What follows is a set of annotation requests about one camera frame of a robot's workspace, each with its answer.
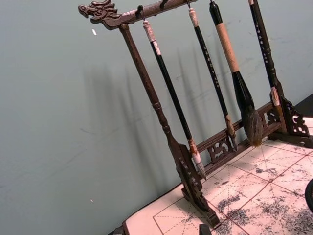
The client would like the white gridded calligraphy practice mat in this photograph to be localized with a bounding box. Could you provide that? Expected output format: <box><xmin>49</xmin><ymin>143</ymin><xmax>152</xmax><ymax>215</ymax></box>
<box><xmin>121</xmin><ymin>138</ymin><xmax>313</xmax><ymax>235</ymax></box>

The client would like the round black dish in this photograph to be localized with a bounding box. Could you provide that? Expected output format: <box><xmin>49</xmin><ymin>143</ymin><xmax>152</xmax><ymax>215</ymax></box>
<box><xmin>304</xmin><ymin>178</ymin><xmax>313</xmax><ymax>214</ymax></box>

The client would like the black brush with white cap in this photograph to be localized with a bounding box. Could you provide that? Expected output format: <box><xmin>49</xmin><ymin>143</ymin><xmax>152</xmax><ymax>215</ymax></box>
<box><xmin>142</xmin><ymin>20</ymin><xmax>207</xmax><ymax>181</ymax></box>

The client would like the thin black brush with characters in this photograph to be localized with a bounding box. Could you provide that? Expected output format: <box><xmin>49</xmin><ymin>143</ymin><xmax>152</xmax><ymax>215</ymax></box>
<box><xmin>187</xmin><ymin>7</ymin><xmax>239</xmax><ymax>152</ymax></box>

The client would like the carved dark wooden brush rack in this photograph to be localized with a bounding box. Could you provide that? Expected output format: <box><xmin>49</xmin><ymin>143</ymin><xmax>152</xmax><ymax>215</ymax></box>
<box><xmin>78</xmin><ymin>0</ymin><xmax>313</xmax><ymax>230</ymax></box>

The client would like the black brush with beige ferrule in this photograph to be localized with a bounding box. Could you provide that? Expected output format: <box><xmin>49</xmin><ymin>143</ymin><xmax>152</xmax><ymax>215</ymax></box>
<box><xmin>247</xmin><ymin>0</ymin><xmax>282</xmax><ymax>118</ymax></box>

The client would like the large brush with beige handle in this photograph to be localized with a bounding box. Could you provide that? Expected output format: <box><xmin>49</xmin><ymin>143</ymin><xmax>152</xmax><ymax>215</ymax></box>
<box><xmin>209</xmin><ymin>0</ymin><xmax>264</xmax><ymax>148</ymax></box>

